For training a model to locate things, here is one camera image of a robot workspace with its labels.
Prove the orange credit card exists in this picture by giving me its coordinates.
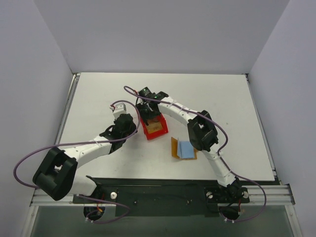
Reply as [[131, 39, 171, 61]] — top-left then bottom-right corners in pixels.
[[146, 118, 163, 134]]

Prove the red plastic bin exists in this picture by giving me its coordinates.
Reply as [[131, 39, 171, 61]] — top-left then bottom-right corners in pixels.
[[140, 112, 168, 140]]

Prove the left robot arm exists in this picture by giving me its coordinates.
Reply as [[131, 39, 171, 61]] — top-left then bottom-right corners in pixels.
[[33, 114, 136, 203]]

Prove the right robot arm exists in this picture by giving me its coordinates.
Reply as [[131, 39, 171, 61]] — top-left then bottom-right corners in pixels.
[[135, 87, 247, 202]]

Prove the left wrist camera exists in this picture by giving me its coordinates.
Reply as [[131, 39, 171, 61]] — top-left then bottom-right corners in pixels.
[[110, 102, 126, 119]]

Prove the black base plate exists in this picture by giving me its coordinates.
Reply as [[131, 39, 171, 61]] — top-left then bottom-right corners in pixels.
[[73, 178, 250, 217]]

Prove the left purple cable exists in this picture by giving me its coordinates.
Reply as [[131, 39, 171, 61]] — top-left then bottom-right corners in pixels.
[[13, 99, 143, 224]]

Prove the aluminium frame rail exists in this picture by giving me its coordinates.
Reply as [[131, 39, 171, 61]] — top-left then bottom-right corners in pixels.
[[30, 185, 295, 207]]

